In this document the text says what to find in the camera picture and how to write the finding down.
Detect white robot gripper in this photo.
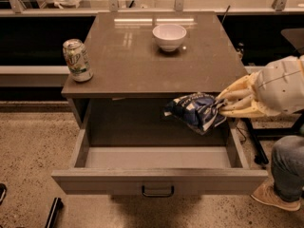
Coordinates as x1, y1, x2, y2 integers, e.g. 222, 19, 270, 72
218, 56, 304, 118

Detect blue chip bag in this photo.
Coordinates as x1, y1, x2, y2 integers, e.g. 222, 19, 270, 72
163, 92, 226, 135

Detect grey drawer cabinet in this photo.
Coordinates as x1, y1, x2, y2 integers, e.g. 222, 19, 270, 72
63, 12, 246, 125

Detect open grey top drawer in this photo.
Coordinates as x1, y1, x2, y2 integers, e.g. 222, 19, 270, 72
52, 99, 267, 196

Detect black stand leg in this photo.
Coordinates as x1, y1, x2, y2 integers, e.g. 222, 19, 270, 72
242, 118, 269, 165

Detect person leg in jeans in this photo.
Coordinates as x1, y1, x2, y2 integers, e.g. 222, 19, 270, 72
271, 136, 304, 202

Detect black antenna rod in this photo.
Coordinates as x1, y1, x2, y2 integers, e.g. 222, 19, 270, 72
221, 5, 231, 25

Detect tan shoe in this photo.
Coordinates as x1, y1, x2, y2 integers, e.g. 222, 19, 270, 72
251, 182, 301, 212

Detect white ceramic bowl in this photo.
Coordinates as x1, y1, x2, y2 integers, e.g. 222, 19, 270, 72
152, 24, 187, 52

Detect green white soda can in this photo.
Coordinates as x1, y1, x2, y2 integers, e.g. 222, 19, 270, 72
63, 39, 93, 82

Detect black bar on floor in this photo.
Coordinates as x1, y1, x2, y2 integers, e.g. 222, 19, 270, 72
45, 198, 64, 228

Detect black drawer handle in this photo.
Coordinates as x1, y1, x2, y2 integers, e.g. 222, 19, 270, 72
142, 185, 175, 198

